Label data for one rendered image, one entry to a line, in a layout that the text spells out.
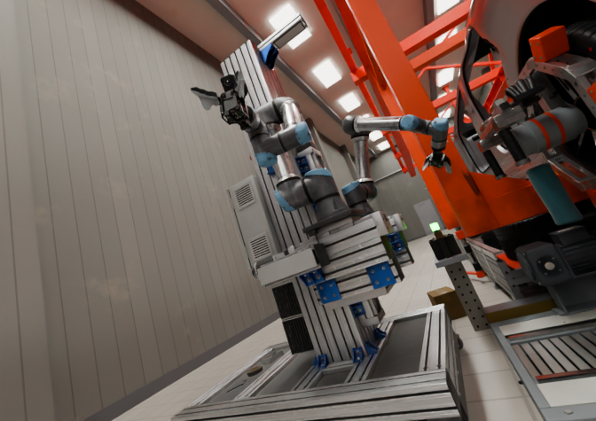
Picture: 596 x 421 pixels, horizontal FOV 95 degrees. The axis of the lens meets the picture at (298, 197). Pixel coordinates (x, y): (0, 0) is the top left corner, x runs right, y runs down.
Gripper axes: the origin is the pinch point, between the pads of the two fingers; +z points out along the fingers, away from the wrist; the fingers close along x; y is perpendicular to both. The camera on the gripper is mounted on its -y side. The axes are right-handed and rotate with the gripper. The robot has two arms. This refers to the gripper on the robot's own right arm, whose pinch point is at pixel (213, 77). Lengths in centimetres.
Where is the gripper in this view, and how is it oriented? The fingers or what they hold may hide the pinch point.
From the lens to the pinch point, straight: 86.4
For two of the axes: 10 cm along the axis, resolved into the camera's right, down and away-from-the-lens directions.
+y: 2.0, 9.5, -2.2
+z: -2.5, -1.7, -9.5
